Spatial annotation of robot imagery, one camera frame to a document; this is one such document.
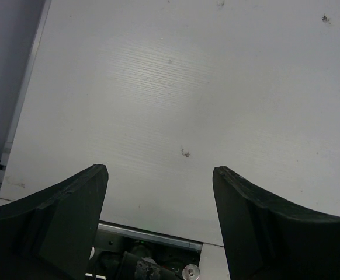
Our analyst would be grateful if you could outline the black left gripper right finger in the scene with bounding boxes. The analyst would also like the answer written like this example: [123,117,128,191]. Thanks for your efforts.
[213,166,340,279]

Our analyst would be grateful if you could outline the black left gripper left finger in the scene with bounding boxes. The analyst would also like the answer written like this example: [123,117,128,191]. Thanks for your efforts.
[0,164,109,279]

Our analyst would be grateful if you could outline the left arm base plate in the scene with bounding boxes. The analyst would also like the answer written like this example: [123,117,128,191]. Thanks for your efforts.
[85,222,202,279]

